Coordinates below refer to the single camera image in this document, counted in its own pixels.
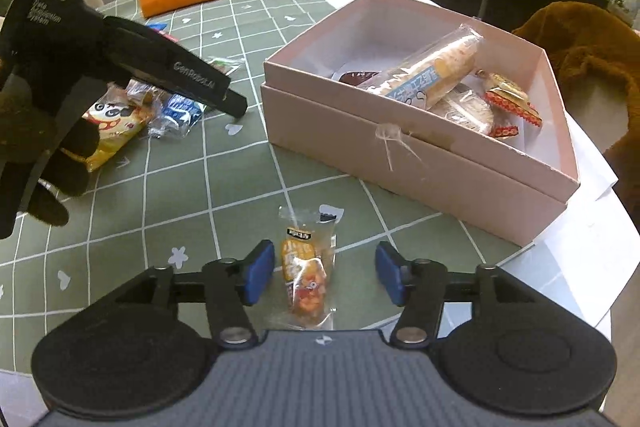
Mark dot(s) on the small orange snack packet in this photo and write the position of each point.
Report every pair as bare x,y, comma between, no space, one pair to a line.
307,260

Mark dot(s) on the blue cartoon snack packet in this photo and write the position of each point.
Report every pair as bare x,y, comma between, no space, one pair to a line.
176,118

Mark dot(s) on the long bread roll packet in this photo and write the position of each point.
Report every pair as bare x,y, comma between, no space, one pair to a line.
425,77

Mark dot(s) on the dark brown cake packet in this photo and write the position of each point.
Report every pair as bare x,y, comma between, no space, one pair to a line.
357,77

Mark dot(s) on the brown fuzzy blanket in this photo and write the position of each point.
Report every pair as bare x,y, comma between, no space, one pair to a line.
588,46

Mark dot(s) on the clear wrapped biscuit packet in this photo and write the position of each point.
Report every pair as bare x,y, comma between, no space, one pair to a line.
463,106

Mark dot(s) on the green grid tablecloth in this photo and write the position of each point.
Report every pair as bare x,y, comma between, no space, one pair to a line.
216,193

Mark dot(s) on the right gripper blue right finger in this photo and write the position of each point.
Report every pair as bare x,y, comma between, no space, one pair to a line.
418,287

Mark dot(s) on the yellow rice cracker packet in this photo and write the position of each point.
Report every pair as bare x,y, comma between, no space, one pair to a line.
510,105

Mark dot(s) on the pink cardboard box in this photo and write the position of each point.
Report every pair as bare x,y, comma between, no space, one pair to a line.
512,190

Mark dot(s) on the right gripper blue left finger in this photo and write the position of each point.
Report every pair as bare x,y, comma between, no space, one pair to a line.
232,285

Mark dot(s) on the black gloved left hand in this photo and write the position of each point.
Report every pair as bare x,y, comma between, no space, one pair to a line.
28,130

